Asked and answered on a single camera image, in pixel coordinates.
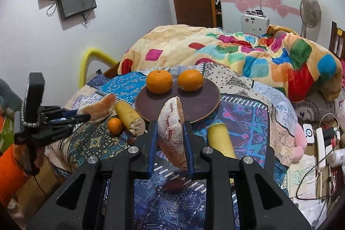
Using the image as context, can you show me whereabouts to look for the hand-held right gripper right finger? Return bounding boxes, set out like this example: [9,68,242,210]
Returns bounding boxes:
[182,122,312,230]

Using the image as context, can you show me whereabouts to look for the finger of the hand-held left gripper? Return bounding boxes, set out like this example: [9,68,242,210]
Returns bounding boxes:
[38,122,76,143]
[39,105,91,124]

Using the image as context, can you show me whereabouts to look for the small black monitor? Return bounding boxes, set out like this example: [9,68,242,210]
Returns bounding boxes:
[58,0,97,21]

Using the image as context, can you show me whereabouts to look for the grey cloth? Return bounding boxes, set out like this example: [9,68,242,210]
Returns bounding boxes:
[0,78,23,113]

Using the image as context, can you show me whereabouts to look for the printed paper sheets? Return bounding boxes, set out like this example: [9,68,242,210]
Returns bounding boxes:
[286,156,321,199]

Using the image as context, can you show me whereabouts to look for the person's left hand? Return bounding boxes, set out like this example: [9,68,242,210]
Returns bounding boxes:
[14,142,46,174]

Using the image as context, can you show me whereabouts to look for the white power strip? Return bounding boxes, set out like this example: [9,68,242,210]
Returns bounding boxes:
[315,126,328,178]

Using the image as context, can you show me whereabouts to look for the yellow foam tube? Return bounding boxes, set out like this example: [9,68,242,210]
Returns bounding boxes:
[78,48,119,88]

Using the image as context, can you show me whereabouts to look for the white round-button device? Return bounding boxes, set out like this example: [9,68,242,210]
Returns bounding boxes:
[302,123,315,145]

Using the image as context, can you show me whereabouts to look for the white standing fan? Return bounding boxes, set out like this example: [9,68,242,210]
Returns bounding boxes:
[300,0,322,38]

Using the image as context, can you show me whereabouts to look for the large orange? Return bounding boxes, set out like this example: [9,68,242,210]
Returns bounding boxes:
[146,69,173,94]
[177,69,204,92]

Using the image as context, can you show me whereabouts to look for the colourful patchwork blanket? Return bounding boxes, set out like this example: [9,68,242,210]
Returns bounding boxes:
[119,24,343,103]

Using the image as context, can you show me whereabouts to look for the blue patterned bedsheet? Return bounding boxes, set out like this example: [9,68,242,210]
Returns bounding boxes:
[44,61,299,230]

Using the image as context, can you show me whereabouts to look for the round brown plate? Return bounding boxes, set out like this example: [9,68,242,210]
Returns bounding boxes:
[135,74,221,123]

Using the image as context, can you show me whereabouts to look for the small orange tangerine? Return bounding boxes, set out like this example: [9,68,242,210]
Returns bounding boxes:
[107,117,124,135]

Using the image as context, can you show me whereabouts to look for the white box appliance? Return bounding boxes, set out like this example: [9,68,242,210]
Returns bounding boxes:
[241,10,270,36]

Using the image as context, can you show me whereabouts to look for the small red-brown fruit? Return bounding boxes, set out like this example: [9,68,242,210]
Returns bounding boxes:
[165,179,185,191]

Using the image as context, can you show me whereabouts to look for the yellow banana piece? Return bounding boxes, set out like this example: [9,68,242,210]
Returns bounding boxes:
[207,123,237,159]
[115,100,146,136]

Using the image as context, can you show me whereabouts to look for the wooden chair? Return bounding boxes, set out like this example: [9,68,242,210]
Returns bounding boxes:
[329,21,345,61]

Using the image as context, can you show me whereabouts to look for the pink plush toy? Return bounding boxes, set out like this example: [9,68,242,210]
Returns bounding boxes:
[293,125,309,164]

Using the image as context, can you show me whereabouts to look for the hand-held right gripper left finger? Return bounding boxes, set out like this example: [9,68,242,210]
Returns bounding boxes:
[25,119,159,230]

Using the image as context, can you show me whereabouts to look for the person's left forearm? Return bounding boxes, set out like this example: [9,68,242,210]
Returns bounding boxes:
[0,144,31,205]

